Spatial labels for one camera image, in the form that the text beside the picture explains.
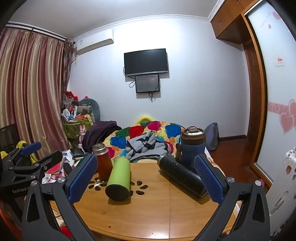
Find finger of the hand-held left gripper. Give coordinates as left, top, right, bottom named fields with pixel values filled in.
left=6, top=141, right=42, bottom=167
left=30, top=150, right=63, bottom=177

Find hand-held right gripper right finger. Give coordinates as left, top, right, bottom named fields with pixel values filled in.
left=194, top=153, right=271, bottom=241

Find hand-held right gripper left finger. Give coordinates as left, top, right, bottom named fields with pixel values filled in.
left=21, top=153, right=99, bottom=241

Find black thermos cup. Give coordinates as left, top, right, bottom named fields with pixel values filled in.
left=157, top=154, right=208, bottom=198

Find green bottle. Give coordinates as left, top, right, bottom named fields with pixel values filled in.
left=105, top=156, right=132, bottom=201

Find large blue cup brown lid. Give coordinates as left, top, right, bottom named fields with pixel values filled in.
left=175, top=126, right=206, bottom=168

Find black mesh chair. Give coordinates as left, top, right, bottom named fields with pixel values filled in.
left=0, top=124, right=18, bottom=152

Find red bottle steel cap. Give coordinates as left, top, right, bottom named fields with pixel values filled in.
left=92, top=143, right=113, bottom=181

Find black bag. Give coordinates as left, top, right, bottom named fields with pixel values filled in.
left=69, top=146, right=85, bottom=158

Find green basket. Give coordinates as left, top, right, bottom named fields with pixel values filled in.
left=63, top=120, right=93, bottom=140

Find pink rabbit toy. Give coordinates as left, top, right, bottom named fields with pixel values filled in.
left=79, top=125, right=87, bottom=148

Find grey backpack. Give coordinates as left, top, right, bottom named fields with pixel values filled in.
left=204, top=122, right=220, bottom=151

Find dark purple cloth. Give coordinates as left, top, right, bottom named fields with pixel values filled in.
left=82, top=120, right=122, bottom=154

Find striped pink curtain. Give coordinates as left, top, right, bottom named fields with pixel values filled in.
left=0, top=22, right=75, bottom=160

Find grey black towel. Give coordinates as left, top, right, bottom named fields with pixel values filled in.
left=126, top=132, right=171, bottom=161

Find colourful patterned blanket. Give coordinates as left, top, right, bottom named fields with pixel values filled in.
left=103, top=120, right=185, bottom=161

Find white ribbed suitcase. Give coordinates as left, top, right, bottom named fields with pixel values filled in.
left=265, top=147, right=296, bottom=235

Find yellow plastic object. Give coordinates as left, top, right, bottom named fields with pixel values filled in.
left=135, top=116, right=154, bottom=125

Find pink heart sticker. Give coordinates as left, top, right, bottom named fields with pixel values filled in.
left=279, top=99, right=296, bottom=135

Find frosted sliding door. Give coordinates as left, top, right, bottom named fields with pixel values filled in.
left=245, top=2, right=296, bottom=168

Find white air conditioner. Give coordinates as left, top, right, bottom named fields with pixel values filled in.
left=74, top=30, right=115, bottom=56

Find wooden wardrobe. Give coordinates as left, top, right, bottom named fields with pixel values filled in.
left=210, top=0, right=273, bottom=186

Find small black wall monitor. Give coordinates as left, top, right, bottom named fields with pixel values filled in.
left=135, top=74, right=161, bottom=93

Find black wall television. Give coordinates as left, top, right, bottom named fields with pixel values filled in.
left=124, top=48, right=169, bottom=76

